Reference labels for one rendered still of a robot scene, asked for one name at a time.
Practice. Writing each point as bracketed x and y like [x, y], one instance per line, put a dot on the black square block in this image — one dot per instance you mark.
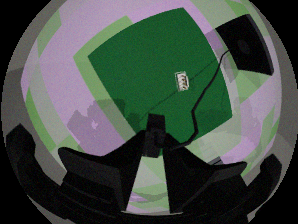
[248, 48]

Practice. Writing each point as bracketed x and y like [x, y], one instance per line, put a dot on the black cable with plug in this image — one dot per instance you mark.
[156, 129]

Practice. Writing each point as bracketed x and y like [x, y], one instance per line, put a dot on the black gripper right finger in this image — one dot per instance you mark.
[187, 176]

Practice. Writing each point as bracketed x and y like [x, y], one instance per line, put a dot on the green circuit board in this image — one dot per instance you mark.
[161, 65]

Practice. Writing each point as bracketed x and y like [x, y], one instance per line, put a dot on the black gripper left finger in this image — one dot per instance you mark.
[118, 169]

